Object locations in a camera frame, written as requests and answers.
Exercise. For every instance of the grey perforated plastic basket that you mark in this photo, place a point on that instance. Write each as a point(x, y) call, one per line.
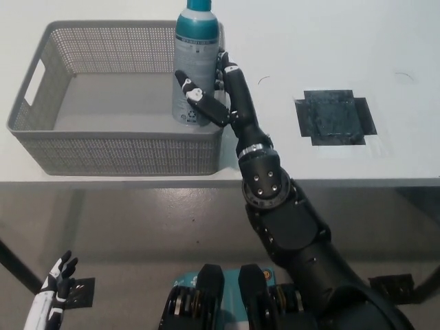
point(113, 103)

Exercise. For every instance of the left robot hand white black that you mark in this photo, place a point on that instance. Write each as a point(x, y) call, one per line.
point(51, 295)

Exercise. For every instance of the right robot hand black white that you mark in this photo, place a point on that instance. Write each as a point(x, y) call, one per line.
point(242, 106)

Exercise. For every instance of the black tape patch on table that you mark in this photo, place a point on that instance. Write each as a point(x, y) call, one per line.
point(335, 117)

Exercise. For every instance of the black table leg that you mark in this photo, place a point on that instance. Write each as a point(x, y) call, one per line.
point(19, 266)

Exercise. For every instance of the teal and white spray can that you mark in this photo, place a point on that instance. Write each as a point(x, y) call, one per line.
point(194, 51)

